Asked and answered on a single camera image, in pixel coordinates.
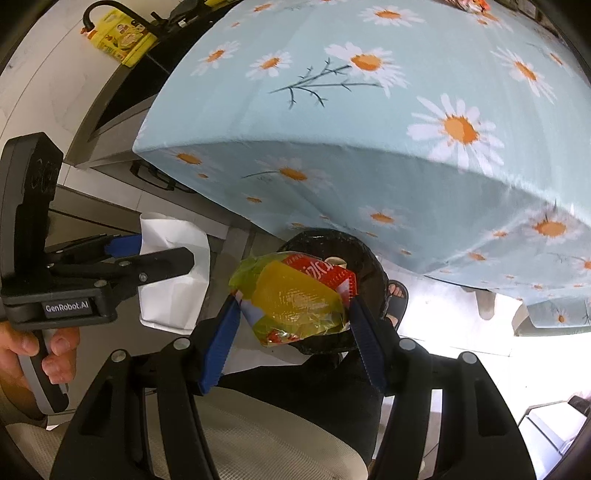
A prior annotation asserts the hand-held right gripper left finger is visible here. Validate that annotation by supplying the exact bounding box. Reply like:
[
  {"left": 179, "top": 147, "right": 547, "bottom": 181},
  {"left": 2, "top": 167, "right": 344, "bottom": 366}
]
[{"left": 48, "top": 293, "right": 243, "bottom": 480}]

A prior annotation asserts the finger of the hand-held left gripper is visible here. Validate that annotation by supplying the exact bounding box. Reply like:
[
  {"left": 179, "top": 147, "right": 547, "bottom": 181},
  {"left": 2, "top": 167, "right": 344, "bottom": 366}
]
[
  {"left": 46, "top": 247, "right": 195, "bottom": 302},
  {"left": 46, "top": 233, "right": 144, "bottom": 260}
]

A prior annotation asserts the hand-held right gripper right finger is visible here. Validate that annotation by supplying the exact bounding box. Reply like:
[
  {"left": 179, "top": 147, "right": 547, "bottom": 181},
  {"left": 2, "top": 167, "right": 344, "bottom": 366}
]
[{"left": 346, "top": 295, "right": 539, "bottom": 480}]

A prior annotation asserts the white paper sheet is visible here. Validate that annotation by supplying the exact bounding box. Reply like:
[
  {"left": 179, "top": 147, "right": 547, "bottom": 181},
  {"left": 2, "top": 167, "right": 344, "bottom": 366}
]
[{"left": 139, "top": 211, "right": 212, "bottom": 335}]

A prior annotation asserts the black lined trash bin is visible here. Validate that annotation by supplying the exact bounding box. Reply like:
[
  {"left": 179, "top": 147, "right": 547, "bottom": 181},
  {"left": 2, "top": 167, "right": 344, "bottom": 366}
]
[{"left": 276, "top": 229, "right": 389, "bottom": 356}]

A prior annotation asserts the yellow green snack wrapper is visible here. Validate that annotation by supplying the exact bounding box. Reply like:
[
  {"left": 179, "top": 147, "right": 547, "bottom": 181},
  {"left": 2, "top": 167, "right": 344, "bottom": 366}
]
[{"left": 228, "top": 251, "right": 358, "bottom": 348}]

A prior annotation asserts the person's left forearm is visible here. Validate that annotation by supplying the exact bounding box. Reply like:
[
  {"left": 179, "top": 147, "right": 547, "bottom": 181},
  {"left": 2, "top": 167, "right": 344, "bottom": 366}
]
[{"left": 0, "top": 383, "right": 49, "bottom": 430}]

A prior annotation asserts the person's left hand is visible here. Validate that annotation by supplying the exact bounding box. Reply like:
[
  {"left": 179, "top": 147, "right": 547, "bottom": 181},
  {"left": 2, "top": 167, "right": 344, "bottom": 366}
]
[{"left": 0, "top": 320, "right": 80, "bottom": 395}]

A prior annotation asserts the person's foot in black slipper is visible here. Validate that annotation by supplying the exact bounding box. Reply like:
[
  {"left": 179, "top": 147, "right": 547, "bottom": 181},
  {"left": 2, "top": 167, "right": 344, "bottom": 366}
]
[{"left": 385, "top": 280, "right": 410, "bottom": 330}]

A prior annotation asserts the person's beige clothing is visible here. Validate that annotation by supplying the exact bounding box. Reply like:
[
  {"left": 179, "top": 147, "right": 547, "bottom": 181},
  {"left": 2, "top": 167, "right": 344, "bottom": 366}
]
[{"left": 9, "top": 385, "right": 370, "bottom": 480}]

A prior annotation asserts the white table leg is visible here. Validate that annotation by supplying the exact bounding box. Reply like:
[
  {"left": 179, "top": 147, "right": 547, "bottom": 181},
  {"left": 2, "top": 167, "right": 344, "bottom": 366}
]
[{"left": 475, "top": 288, "right": 497, "bottom": 321}]

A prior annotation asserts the black sink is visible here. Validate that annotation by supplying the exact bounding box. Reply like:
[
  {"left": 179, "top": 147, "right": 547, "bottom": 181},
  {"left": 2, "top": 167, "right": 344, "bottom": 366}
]
[{"left": 65, "top": 23, "right": 218, "bottom": 167}]

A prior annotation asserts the daisy print blue tablecloth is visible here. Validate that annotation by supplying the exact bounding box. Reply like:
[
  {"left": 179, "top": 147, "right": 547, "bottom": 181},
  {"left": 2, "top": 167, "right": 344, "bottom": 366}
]
[{"left": 132, "top": 0, "right": 591, "bottom": 333}]

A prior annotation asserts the yellow detergent bottle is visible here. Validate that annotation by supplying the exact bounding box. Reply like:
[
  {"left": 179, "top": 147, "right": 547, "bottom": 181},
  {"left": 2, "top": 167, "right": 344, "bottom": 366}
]
[{"left": 82, "top": 10, "right": 157, "bottom": 68}]

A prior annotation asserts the black faucet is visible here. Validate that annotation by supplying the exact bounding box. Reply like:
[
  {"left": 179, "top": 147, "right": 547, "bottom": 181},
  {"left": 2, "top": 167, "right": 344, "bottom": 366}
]
[{"left": 83, "top": 0, "right": 160, "bottom": 35}]

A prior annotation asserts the black plastic kitchen tool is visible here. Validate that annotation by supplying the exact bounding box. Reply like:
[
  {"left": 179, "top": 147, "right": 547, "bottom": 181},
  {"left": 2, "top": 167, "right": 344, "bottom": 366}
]
[{"left": 152, "top": 0, "right": 232, "bottom": 31}]

